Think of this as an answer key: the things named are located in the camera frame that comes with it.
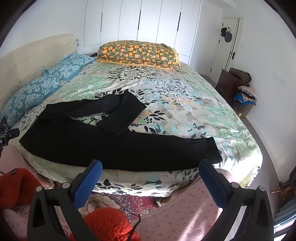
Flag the person's right forearm red sleeve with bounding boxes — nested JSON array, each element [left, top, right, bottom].
[[69, 207, 141, 241]]

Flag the white wardrobe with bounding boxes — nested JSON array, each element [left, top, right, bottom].
[[84, 0, 201, 66]]

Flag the black cable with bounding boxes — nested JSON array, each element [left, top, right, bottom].
[[102, 198, 142, 233]]

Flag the pile of clothes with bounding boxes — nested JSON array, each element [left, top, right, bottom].
[[233, 86, 258, 103]]

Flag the person's pink pajama pants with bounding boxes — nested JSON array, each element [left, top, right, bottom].
[[0, 146, 232, 241]]

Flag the brown bag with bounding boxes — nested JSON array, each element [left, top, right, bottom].
[[229, 68, 252, 83]]

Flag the dark wooden nightstand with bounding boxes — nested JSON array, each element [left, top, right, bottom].
[[216, 69, 250, 107]]

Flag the beige padded headboard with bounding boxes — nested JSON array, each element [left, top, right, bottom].
[[0, 34, 78, 109]]

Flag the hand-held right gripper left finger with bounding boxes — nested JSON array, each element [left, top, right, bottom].
[[27, 159, 103, 241]]

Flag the black pants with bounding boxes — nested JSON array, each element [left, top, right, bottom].
[[19, 89, 223, 173]]

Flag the orange floral folded quilt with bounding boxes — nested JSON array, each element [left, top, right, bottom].
[[97, 40, 181, 71]]

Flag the brown laundry basket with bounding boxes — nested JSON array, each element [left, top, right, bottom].
[[232, 101, 253, 119]]

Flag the blue striped cloth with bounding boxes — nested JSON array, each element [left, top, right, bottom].
[[273, 202, 296, 241]]

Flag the black hanging hats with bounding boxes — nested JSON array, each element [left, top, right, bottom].
[[220, 27, 233, 43]]

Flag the blue patterned pillow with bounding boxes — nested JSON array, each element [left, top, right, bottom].
[[43, 53, 96, 81], [0, 75, 63, 128]]

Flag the white door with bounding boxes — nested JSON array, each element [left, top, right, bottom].
[[209, 17, 243, 84]]

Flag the floral bed sheet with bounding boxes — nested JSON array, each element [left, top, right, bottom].
[[14, 61, 263, 197]]

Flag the person's left forearm red sleeve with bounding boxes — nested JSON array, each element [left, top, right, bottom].
[[0, 168, 42, 207]]

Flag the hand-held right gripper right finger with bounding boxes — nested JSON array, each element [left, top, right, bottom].
[[198, 159, 274, 241]]

